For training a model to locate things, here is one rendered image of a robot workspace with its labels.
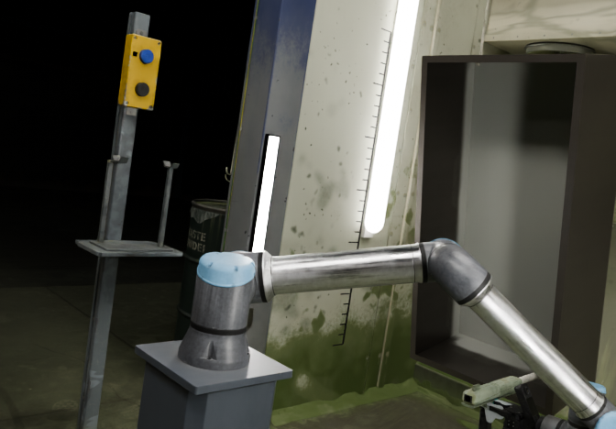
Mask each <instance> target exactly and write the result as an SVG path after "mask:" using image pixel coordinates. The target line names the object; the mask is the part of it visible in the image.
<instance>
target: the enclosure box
mask: <svg viewBox="0 0 616 429"><path fill-rule="evenodd" d="M476 62H479V66H478V65H477V64H476ZM615 197H616V55H610V54H512V55H435V56H422V79H421V102H420V124H419V147H418V169H417V192H416V214H415V237H414V244H416V243H423V242H431V241H433V240H435V239H438V238H447V239H450V240H453V241H455V242H457V243H458V245H459V246H461V247H462V248H463V249H464V250H465V251H466V252H468V253H469V254H470V255H471V256H472V257H473V258H474V259H475V260H476V261H477V262H478V263H479V264H480V265H481V266H482V267H483V268H484V269H485V270H486V271H487V272H488V273H489V274H490V275H491V277H492V279H491V283H492V285H493V286H494V287H495V288H496V289H497V290H498V291H499V292H500V293H501V294H502V295H503V296H504V297H505V298H506V299H507V300H508V301H509V302H510V303H511V304H512V305H513V306H514V307H515V308H516V309H517V310H518V311H519V312H520V313H521V314H522V315H523V316H524V317H525V318H526V319H527V320H528V321H529V322H530V323H531V324H532V325H533V326H534V327H535V328H536V329H537V330H538V331H539V332H540V333H541V334H542V335H543V336H544V337H545V338H546V339H547V340H548V341H549V342H550V343H551V344H552V345H553V346H554V347H555V348H556V349H557V350H558V351H559V352H560V353H561V354H562V355H563V356H564V357H565V358H566V359H567V360H568V361H569V362H570V363H571V364H572V365H573V366H574V367H575V368H576V369H577V370H578V371H579V372H580V373H581V374H582V375H583V376H584V377H585V378H586V379H587V380H588V381H590V382H594V383H595V380H596V372H597V364H598V355H599V347H600V331H601V323H602V314H603V305H604V297H605V289H606V280H607V272H608V264H609V255H610V246H611V230H612V222H613V214H614V205H615ZM410 358H412V359H414V360H417V361H419V362H421V363H424V364H425V365H427V366H430V367H432V368H434V369H438V370H441V371H443V372H444V373H447V374H449V375H451V376H454V377H456V378H458V379H461V380H463V381H466V382H468V383H470V384H473V385H475V384H480V385H483V384H486V383H490V382H492V381H495V380H500V379H503V378H506V377H509V376H513V377H517V378H520V377H522V376H525V375H528V374H531V373H534V372H533V371H532V370H531V369H530V368H529V367H528V366H527V365H526V364H525V363H524V362H523V361H522V360H521V359H520V358H519V357H518V356H517V355H516V354H515V353H514V352H513V351H512V350H511V349H510V348H509V347H508V346H507V345H506V344H505V343H504V342H503V341H502V340H501V339H500V338H499V337H498V336H497V335H496V334H495V333H494V332H493V331H492V330H491V329H490V328H489V327H488V326H487V325H486V324H485V323H484V322H483V321H482V320H481V319H480V318H479V317H478V316H477V315H476V314H475V313H474V312H473V311H472V310H471V309H470V308H469V307H468V306H460V305H459V304H458V303H457V302H456V301H455V300H454V299H453V298H452V297H451V296H450V295H449V294H448V293H447V292H446V291H445V290H444V289H443V288H442V287H441V286H440V285H439V284H438V283H437V282H428V283H420V282H416V283H413V284H412V326H411V348H410ZM526 384H527V385H528V387H529V390H530V392H531V394H532V397H533V401H534V403H535V406H536V408H537V411H538V412H539V413H541V414H543V415H545V416H547V415H548V414H550V415H553V416H554V415H555V414H557V413H558V412H560V411H561V410H562V409H563V408H565V407H566V406H567V405H566V404H565V403H564V402H563V401H562V400H561V399H560V398H559V397H558V396H557V395H556V394H555V393H554V392H553V391H552V390H551V389H550V388H549V387H548V386H547V385H546V384H545V383H544V382H543V381H542V380H541V379H535V380H532V381H529V382H526Z"/></svg>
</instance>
